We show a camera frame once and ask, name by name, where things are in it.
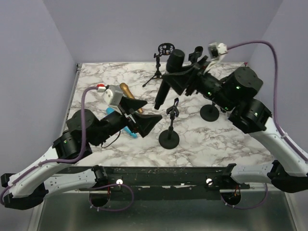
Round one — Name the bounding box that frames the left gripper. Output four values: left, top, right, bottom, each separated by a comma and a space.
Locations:
91, 96, 163, 147

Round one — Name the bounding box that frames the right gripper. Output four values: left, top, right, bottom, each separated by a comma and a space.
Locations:
162, 55, 236, 112

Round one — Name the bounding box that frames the black round-base clip stand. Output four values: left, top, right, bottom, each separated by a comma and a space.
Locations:
188, 46, 204, 64

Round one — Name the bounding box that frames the black microphone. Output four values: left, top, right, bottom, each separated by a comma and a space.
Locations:
154, 49, 185, 110

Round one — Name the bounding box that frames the blue microphone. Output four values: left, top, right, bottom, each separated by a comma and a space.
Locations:
106, 107, 138, 139

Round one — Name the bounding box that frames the gold microphone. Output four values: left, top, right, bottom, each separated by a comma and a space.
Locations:
119, 82, 143, 114

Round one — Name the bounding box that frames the black tripod mic stand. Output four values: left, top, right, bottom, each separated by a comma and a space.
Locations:
142, 43, 175, 88

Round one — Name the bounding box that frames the black round-base shock-mount stand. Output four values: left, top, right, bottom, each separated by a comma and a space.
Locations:
200, 103, 219, 122

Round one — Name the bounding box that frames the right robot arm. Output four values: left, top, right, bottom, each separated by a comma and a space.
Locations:
154, 51, 308, 193

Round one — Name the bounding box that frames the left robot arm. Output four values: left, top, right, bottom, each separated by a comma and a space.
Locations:
0, 97, 162, 210

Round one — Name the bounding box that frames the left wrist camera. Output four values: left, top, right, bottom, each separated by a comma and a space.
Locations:
102, 85, 123, 113

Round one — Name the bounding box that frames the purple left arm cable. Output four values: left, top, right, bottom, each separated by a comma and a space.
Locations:
0, 87, 102, 205

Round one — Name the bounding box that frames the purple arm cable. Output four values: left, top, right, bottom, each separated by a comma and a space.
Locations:
0, 87, 102, 205
226, 40, 308, 163

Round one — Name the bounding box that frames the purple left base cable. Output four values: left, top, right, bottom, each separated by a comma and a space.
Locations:
90, 183, 135, 212

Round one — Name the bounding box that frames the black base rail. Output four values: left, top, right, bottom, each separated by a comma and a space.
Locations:
79, 166, 251, 200

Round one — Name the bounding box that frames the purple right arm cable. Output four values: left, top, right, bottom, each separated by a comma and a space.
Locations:
226, 40, 308, 163

